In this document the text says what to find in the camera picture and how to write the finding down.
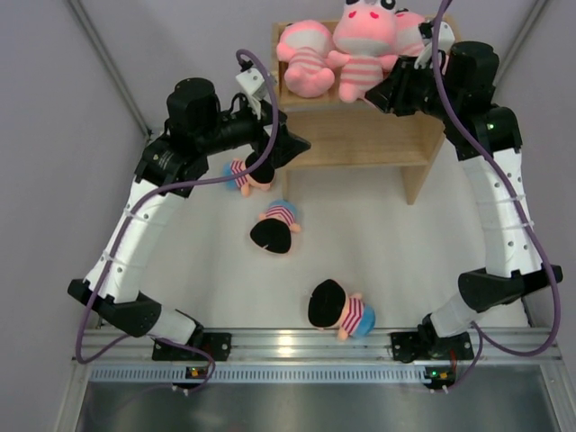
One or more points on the boy doll front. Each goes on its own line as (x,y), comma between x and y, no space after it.
(331,307)

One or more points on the wooden two-tier shelf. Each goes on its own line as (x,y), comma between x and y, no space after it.
(356,135)

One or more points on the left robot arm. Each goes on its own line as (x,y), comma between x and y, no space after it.
(196,128)

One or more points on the pink plush face down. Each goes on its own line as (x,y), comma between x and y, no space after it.
(365,39)

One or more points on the aluminium right frame post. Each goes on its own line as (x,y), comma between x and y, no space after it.
(527,25)

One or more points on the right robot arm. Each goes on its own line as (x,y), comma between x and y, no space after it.
(487,143)

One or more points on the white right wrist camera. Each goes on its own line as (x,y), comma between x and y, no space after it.
(436,39)

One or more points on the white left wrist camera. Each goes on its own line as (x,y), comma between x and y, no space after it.
(253,86)

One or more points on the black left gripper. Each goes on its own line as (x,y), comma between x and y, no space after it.
(285,145)

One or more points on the pink plush with heart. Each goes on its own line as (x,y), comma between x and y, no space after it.
(304,46)

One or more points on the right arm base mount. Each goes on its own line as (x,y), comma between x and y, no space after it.
(409,346)

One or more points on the aluminium left frame post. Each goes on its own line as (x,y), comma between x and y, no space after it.
(96,41)

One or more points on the boy doll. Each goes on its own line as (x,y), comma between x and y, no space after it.
(275,227)
(261,178)
(331,307)

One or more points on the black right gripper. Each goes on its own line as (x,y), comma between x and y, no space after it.
(390,94)

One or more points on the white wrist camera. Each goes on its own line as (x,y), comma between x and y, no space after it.
(436,39)
(253,86)

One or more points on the aluminium front rail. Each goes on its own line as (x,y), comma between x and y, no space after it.
(277,345)

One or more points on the grey slotted cable duct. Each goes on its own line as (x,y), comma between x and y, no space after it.
(229,373)

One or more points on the aluminium frame post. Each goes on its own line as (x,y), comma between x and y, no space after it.
(527,25)
(96,41)

